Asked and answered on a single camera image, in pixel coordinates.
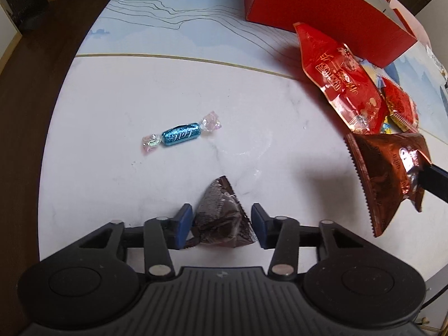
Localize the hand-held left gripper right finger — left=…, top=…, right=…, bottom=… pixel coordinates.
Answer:
left=251, top=203, right=368, bottom=281

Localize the blue foil wrapped candy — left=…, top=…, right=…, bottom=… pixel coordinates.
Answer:
left=142, top=111, right=222, bottom=155

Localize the red cardboard box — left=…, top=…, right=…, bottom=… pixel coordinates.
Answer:
left=241, top=0, right=419, bottom=69

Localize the black water dispenser cabinet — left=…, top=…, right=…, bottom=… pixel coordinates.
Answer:
left=0, top=0, right=46, bottom=32

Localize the red patterned snack packet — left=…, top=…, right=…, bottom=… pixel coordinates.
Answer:
left=380, top=77, right=420, bottom=134

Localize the light blue cookie packet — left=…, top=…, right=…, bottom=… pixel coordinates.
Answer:
left=360, top=59, right=386, bottom=86

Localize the dark triangular snack packet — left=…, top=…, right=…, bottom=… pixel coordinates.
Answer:
left=185, top=176, right=259, bottom=249

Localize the red foil snack bag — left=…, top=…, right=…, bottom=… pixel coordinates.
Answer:
left=293, top=22, right=391, bottom=134

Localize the brown foil snack bag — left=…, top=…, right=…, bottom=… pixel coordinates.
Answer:
left=345, top=132, right=432, bottom=238

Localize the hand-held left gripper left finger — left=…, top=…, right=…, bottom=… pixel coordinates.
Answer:
left=75, top=203, right=194, bottom=281

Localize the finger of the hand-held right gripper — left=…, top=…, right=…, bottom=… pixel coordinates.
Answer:
left=418, top=163, right=448, bottom=204

